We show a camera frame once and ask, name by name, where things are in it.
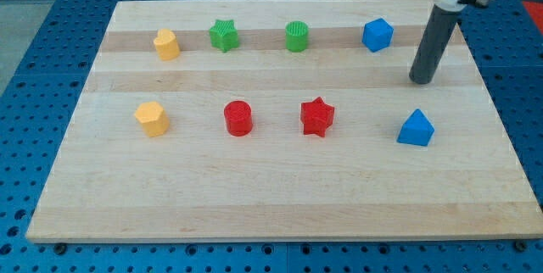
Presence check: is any green star block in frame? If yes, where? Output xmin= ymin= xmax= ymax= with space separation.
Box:
xmin=209 ymin=19 xmax=240 ymax=53

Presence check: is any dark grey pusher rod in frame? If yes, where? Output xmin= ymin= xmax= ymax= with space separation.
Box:
xmin=409 ymin=6 xmax=459 ymax=85

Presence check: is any yellow heart block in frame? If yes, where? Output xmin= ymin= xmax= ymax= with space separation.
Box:
xmin=153 ymin=29 xmax=181 ymax=61

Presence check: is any red star block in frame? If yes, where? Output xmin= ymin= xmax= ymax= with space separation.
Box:
xmin=300 ymin=97 xmax=335 ymax=137

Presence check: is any yellow hexagon block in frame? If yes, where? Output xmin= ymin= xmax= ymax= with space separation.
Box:
xmin=134 ymin=101 xmax=170 ymax=137

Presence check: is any green cylinder block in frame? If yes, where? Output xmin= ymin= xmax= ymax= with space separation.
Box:
xmin=285 ymin=20 xmax=309 ymax=53

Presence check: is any blue cube block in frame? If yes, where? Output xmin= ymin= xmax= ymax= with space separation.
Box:
xmin=361 ymin=18 xmax=394 ymax=53

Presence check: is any wooden board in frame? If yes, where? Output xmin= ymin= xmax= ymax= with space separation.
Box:
xmin=26 ymin=0 xmax=542 ymax=243

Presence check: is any blue triangle block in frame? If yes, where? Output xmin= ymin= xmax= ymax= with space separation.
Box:
xmin=396 ymin=109 xmax=434 ymax=147

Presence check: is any red cylinder block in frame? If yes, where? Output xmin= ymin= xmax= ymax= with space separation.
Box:
xmin=223 ymin=100 xmax=253 ymax=137

